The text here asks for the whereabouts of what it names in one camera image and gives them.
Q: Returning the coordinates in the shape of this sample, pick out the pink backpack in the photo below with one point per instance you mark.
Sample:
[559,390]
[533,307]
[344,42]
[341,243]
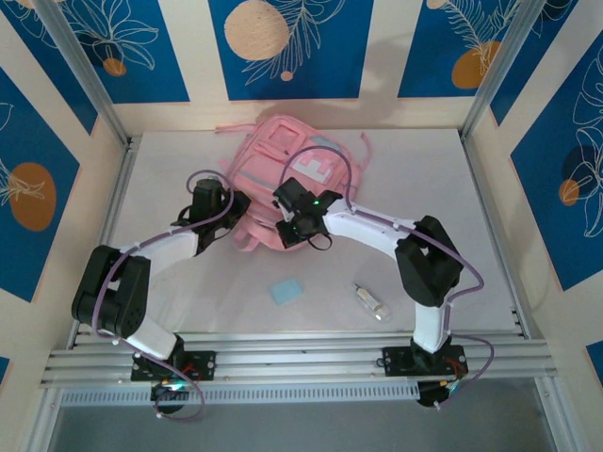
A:
[268,155]

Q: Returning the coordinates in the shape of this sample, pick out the light blue eraser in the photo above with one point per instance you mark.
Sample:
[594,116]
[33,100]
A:
[286,291]

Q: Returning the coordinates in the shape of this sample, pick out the clear glue tube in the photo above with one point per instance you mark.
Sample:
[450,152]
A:
[372,301]

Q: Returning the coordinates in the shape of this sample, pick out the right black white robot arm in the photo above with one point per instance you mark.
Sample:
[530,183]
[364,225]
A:
[424,268]

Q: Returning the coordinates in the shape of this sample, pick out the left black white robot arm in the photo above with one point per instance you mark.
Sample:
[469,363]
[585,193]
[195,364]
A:
[113,292]

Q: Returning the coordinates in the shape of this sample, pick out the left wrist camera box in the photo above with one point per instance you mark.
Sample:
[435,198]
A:
[208,178]

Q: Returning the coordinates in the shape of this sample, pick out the aluminium table side rail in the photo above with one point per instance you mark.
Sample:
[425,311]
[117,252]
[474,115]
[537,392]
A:
[127,155]
[471,160]

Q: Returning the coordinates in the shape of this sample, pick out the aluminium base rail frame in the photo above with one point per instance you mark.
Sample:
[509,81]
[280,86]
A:
[301,358]

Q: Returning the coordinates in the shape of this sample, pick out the aluminium corner post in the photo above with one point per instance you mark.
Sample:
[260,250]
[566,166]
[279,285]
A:
[80,66]
[499,66]

